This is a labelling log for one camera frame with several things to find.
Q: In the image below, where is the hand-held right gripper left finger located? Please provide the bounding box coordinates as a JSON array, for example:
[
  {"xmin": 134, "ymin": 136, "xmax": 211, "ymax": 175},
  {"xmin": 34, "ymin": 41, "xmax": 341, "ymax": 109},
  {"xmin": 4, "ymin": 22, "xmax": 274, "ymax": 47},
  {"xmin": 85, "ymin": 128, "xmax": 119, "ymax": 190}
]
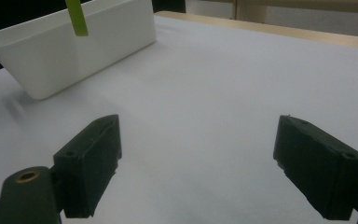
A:
[{"xmin": 53, "ymin": 114, "xmax": 123, "ymax": 218}]

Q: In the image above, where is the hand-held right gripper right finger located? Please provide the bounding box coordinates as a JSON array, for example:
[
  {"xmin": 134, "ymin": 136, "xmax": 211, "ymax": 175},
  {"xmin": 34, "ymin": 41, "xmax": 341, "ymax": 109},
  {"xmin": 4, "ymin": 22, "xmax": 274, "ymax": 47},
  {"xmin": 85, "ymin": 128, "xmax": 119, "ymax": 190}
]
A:
[{"xmin": 273, "ymin": 115, "xmax": 358, "ymax": 221}]

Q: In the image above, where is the white plastic container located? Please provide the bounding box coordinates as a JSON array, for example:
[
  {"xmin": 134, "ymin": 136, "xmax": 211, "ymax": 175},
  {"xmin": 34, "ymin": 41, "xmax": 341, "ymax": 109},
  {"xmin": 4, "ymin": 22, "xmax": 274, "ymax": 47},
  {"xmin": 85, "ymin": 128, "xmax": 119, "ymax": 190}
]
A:
[{"xmin": 0, "ymin": 0, "xmax": 158, "ymax": 101}]

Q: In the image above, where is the green clown phone case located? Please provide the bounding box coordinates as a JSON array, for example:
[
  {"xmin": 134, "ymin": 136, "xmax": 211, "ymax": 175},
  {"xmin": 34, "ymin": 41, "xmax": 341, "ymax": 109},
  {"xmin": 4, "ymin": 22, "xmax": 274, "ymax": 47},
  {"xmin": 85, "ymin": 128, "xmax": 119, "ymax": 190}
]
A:
[{"xmin": 64, "ymin": 0, "xmax": 90, "ymax": 37}]

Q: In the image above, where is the beige wooden desk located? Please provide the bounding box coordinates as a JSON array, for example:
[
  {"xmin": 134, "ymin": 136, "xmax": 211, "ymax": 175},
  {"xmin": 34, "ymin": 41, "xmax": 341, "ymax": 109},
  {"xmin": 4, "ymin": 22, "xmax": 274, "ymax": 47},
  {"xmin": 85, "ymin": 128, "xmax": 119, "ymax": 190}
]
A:
[{"xmin": 186, "ymin": 0, "xmax": 358, "ymax": 40}]

